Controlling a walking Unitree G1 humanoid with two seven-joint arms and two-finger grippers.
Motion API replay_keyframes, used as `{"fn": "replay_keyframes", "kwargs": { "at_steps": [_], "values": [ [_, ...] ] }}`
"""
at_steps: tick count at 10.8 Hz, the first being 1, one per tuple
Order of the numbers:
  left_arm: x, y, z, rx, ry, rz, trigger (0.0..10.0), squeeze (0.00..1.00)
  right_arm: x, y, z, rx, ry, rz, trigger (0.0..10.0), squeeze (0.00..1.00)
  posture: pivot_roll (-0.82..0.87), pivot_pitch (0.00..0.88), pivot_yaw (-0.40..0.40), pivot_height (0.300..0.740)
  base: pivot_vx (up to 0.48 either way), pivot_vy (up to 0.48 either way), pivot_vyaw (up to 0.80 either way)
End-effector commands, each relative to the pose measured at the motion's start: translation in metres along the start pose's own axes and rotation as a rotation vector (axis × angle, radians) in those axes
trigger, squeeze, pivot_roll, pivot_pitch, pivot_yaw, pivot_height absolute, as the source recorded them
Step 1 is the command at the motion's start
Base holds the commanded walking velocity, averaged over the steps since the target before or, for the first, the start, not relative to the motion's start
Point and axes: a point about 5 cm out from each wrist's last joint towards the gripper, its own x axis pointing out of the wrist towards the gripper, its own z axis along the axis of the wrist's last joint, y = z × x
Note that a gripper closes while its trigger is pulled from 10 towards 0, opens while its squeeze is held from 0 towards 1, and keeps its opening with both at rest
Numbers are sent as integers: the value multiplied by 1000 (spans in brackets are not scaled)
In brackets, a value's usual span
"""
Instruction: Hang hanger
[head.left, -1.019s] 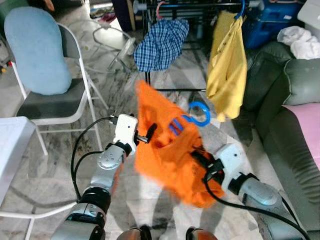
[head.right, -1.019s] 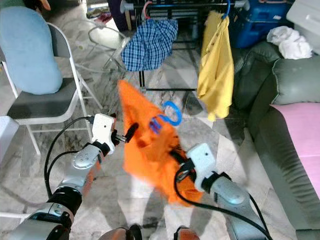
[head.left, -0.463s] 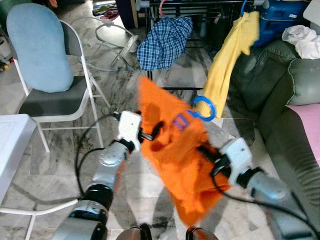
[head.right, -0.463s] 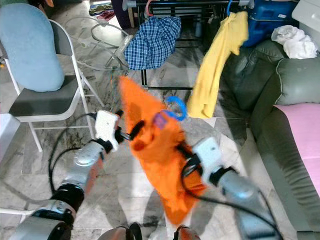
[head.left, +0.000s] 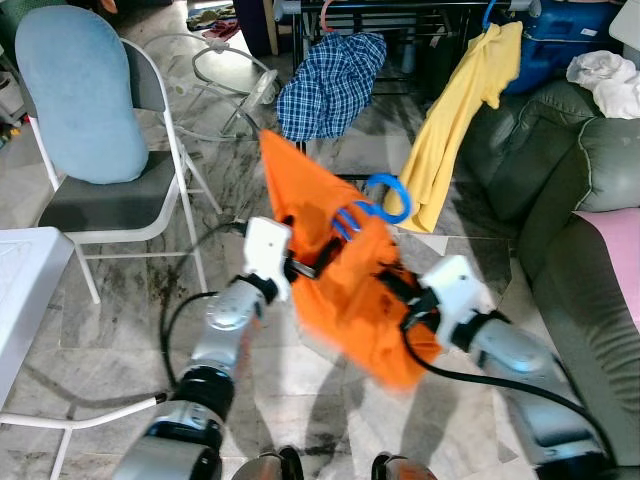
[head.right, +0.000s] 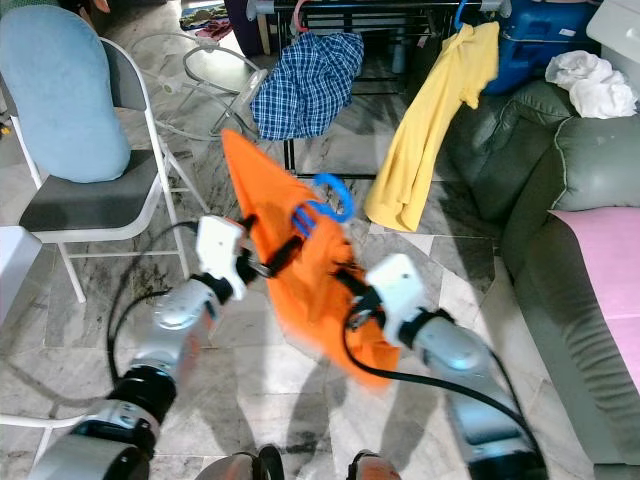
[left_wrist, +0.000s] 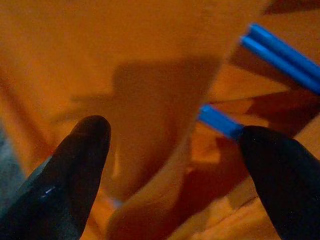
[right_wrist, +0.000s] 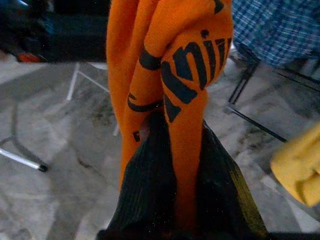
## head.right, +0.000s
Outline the white plastic drawer cabinet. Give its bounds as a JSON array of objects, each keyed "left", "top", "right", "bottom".
[{"left": 585, "top": 0, "right": 640, "bottom": 71}]

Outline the white grey folding chair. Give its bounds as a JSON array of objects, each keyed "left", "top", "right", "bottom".
[{"left": 10, "top": 38, "right": 211, "bottom": 306}]

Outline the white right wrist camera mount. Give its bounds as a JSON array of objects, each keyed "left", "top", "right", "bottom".
[{"left": 365, "top": 253, "right": 431, "bottom": 336}]

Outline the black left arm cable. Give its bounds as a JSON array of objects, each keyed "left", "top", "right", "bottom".
[{"left": 105, "top": 222, "right": 211, "bottom": 371}]

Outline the colourful clothes pile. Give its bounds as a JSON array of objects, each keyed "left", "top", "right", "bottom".
[{"left": 180, "top": 0, "right": 233, "bottom": 43}]

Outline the green leather sofa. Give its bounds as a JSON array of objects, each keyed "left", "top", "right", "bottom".
[{"left": 435, "top": 80, "right": 640, "bottom": 471}]

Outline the robot right leg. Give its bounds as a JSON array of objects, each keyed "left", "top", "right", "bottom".
[{"left": 348, "top": 450, "right": 406, "bottom": 480}]

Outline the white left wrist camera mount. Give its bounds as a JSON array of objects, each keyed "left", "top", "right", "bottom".
[{"left": 195, "top": 215, "right": 246, "bottom": 301}]

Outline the pink mat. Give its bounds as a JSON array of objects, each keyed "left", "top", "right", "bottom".
[{"left": 548, "top": 205, "right": 640, "bottom": 361}]

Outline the orange shirt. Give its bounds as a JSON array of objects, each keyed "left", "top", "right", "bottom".
[{"left": 220, "top": 128, "right": 401, "bottom": 376}]

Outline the robot left leg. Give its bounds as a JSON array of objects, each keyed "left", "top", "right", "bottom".
[{"left": 195, "top": 445, "right": 286, "bottom": 480}]

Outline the light blue pillow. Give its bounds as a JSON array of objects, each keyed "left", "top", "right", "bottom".
[{"left": 0, "top": 5, "right": 133, "bottom": 186}]

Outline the crumpled white cloth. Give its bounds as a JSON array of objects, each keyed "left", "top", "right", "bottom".
[{"left": 545, "top": 50, "right": 639, "bottom": 121}]

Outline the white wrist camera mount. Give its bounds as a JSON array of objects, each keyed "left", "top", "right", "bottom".
[
  {"left": 365, "top": 253, "right": 431, "bottom": 336},
  {"left": 195, "top": 215, "right": 246, "bottom": 301}
]

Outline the robot leg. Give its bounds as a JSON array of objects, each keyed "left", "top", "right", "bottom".
[
  {"left": 195, "top": 445, "right": 286, "bottom": 480},
  {"left": 348, "top": 450, "right": 406, "bottom": 480}
]

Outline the blue plaid shirt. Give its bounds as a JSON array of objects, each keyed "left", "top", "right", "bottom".
[{"left": 250, "top": 32, "right": 366, "bottom": 143}]

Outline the blue plastic hanger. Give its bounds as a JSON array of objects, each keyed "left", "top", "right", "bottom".
[
  {"left": 290, "top": 173, "right": 356, "bottom": 241},
  {"left": 453, "top": 0, "right": 475, "bottom": 33}
]

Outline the yellow shirt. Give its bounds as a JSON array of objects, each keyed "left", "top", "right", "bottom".
[{"left": 363, "top": 22, "right": 501, "bottom": 233}]

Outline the black drying rack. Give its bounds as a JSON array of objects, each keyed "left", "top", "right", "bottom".
[{"left": 245, "top": 0, "right": 501, "bottom": 176}]

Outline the blue storage box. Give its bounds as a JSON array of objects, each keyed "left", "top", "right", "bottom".
[{"left": 482, "top": 0, "right": 601, "bottom": 96}]

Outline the pink plastic hanger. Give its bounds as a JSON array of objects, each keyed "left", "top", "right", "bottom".
[{"left": 290, "top": 0, "right": 316, "bottom": 37}]

